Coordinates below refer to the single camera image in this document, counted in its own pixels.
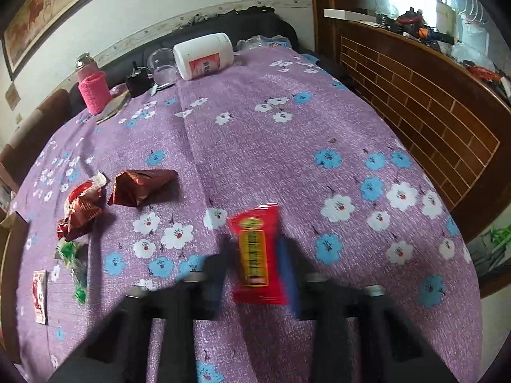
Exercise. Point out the large red snack packet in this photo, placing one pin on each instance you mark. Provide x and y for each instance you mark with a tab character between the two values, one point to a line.
80	215

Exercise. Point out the red snack packet yellow label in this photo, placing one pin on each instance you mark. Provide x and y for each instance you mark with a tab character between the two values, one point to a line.
255	247

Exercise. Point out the clear plastic packet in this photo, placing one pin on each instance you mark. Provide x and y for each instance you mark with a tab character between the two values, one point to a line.
259	42

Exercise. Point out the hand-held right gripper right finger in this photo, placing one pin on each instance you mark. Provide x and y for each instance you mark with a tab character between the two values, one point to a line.
289	279

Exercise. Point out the small booklet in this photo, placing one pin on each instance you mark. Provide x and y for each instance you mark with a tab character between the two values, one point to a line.
111	107

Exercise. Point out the white red snack packet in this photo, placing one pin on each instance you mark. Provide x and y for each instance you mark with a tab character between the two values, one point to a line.
40	295

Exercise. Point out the beige wall plaque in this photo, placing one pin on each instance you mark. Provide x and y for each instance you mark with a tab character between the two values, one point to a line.
12	96

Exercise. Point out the white flat board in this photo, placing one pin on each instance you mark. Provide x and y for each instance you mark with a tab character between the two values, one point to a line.
347	14

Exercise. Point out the dark red gold snack packet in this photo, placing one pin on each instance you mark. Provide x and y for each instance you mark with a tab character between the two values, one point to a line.
139	187

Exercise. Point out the wooden partition cabinet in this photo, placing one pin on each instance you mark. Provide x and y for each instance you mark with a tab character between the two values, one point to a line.
419	99

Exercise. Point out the green plastic strips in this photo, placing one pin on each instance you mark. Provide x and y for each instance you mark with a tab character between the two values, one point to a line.
499	235

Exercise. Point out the small red white candy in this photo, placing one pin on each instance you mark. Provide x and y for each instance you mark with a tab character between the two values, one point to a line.
90	189

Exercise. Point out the framed wall painting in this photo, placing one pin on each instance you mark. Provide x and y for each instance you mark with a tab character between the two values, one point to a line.
52	4

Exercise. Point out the pile of assorted clutter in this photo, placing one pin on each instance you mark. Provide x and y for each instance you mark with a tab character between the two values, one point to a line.
439	36

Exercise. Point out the black leather sofa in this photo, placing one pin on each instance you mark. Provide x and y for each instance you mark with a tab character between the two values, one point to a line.
239	22

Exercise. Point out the pink sleeved bottle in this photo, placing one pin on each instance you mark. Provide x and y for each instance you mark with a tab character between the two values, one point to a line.
94	91

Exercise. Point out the white plastic jar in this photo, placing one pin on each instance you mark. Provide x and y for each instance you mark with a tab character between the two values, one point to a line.
203	54

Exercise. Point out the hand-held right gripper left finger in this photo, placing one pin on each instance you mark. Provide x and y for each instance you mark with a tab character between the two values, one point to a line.
217	283

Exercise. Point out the brown sofa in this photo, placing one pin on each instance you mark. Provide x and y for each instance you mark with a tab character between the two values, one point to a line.
44	123

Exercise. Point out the green candy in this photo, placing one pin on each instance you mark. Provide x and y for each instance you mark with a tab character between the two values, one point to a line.
78	271

